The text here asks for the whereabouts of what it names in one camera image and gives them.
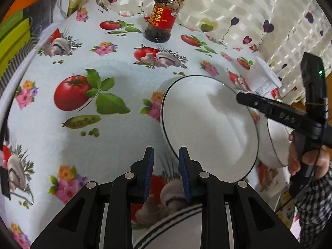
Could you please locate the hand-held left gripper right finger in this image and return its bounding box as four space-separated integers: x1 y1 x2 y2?
178 146 303 249

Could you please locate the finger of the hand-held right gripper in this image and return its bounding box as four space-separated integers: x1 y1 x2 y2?
236 92 324 140

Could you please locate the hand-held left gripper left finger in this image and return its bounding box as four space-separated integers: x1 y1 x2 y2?
31 146 155 249

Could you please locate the white ribbed bowl black rim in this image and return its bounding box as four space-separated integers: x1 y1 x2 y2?
259 114 289 168

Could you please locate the white plate black rim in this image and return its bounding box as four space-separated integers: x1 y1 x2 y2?
160 75 260 182
132 204 230 249

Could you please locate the person's right forearm plaid sleeve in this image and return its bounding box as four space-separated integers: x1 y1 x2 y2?
295 161 332 249

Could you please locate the person's right hand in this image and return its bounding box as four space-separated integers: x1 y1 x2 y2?
287 131 332 181

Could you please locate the white plastic tub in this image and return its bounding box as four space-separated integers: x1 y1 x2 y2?
245 56 282 99

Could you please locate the vegetable print tablecloth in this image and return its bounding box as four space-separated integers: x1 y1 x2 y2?
0 0 293 249

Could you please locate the cream heart print curtain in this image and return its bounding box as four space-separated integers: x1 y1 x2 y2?
58 0 332 104

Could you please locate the chili sauce jar red lid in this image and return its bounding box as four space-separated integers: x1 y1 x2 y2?
144 0 187 44

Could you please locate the green box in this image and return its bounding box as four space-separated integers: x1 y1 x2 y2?
0 10 32 70

